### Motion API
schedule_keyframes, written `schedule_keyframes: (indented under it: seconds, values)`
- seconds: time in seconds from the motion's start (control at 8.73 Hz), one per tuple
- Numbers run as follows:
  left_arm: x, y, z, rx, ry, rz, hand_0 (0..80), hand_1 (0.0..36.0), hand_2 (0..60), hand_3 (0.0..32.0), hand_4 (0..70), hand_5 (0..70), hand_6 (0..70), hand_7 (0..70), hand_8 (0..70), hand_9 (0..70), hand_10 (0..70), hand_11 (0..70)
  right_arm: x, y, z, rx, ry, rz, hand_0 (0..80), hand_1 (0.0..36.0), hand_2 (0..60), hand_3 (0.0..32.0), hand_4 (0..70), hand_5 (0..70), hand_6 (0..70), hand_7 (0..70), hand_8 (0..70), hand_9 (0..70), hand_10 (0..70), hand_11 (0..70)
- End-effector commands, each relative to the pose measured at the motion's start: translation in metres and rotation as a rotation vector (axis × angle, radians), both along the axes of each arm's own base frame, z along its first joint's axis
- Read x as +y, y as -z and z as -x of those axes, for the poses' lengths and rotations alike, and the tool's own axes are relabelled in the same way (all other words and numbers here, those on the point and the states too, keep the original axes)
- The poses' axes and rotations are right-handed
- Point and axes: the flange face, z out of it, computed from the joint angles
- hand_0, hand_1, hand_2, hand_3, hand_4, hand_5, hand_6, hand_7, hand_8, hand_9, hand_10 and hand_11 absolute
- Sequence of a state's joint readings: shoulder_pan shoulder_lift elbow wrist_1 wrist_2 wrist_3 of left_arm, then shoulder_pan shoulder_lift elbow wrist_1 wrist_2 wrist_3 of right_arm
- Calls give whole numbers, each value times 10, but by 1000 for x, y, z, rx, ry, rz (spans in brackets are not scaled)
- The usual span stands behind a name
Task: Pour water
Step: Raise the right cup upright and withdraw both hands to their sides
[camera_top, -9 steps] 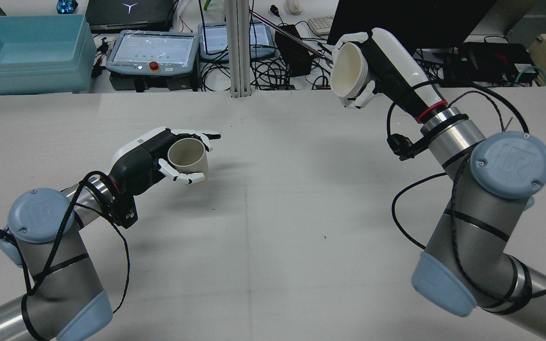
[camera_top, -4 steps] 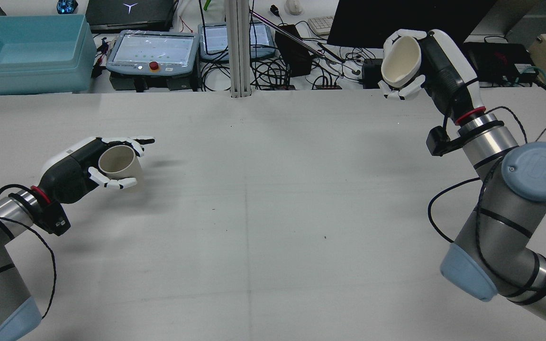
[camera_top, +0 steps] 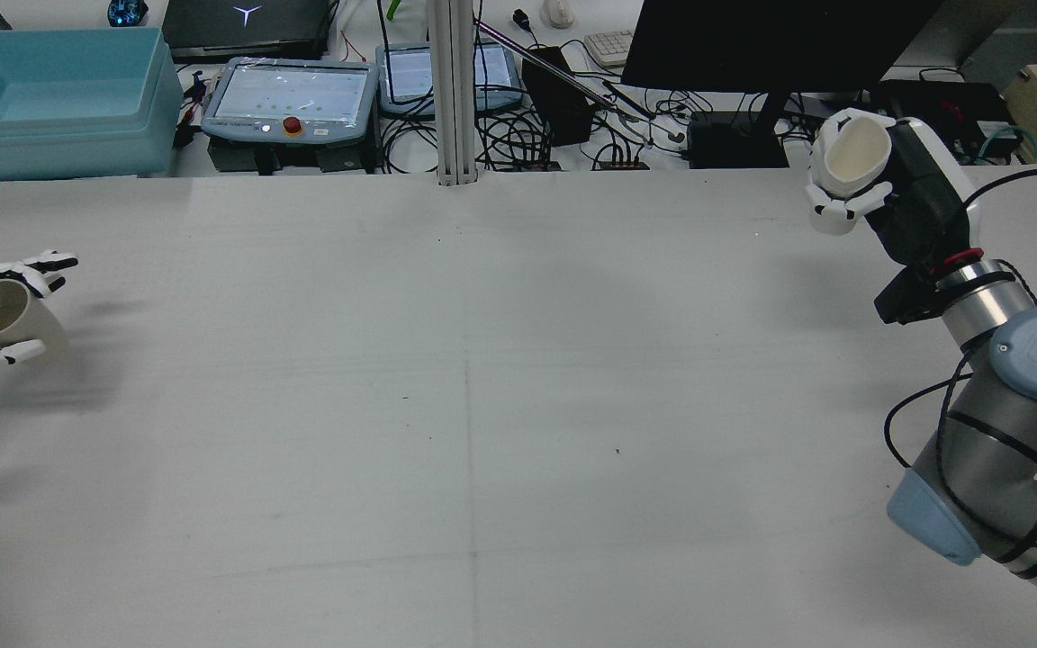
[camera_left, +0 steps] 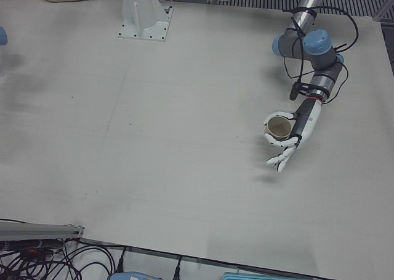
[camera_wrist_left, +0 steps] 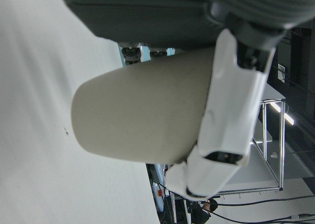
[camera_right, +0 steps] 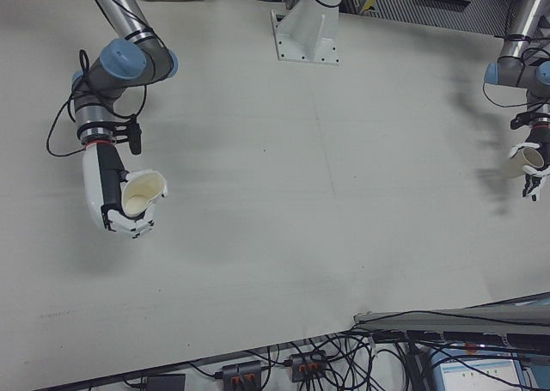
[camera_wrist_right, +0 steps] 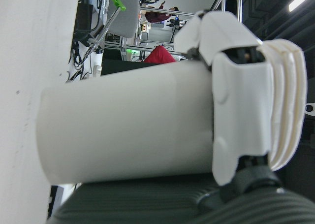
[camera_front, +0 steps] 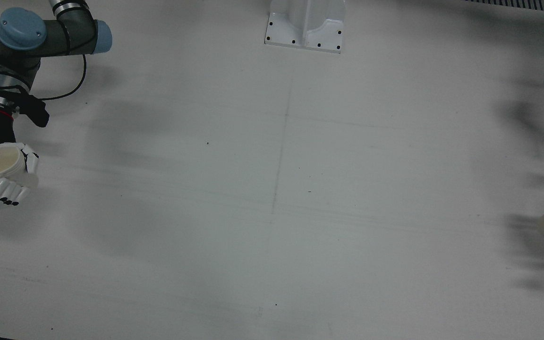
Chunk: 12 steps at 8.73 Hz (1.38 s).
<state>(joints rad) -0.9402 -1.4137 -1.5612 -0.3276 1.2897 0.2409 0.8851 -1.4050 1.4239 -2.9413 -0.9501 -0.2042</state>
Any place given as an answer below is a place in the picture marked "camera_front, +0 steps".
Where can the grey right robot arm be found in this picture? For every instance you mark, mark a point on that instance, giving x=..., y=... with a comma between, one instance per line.
x=59, y=38

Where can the grey ribbed floor panel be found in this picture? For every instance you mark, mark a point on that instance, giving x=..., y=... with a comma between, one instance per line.
x=513, y=4

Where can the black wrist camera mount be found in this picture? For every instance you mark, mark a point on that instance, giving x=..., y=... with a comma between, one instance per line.
x=36, y=111

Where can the white metal pedestal base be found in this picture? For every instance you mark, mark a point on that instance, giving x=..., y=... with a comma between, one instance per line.
x=307, y=28

